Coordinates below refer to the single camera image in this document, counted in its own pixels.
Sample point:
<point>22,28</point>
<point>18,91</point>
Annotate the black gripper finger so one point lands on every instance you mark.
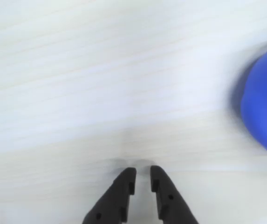
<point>114,200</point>
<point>173,200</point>

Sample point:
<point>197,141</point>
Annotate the blue rubber duck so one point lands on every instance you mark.
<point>264,102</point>

